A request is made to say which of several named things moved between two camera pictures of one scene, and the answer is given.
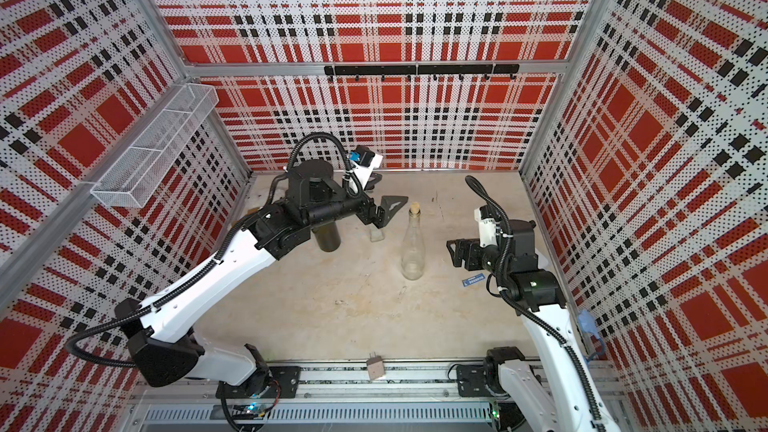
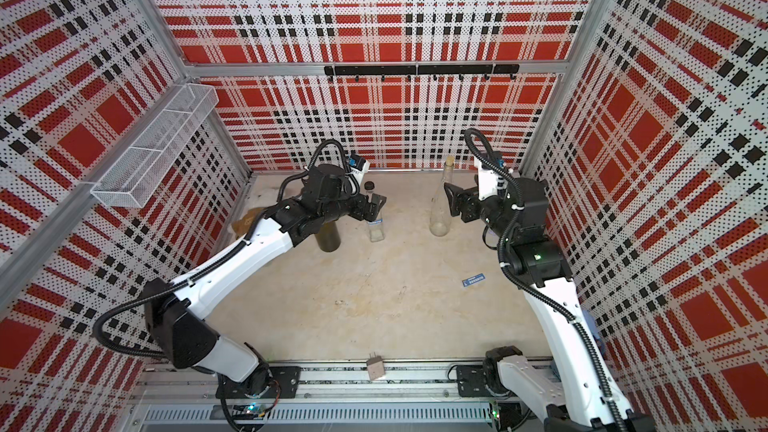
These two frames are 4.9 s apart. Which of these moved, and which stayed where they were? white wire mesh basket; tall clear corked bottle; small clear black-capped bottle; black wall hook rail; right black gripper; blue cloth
Moved: right black gripper; tall clear corked bottle
Stayed: white wire mesh basket; black wall hook rail; blue cloth; small clear black-capped bottle
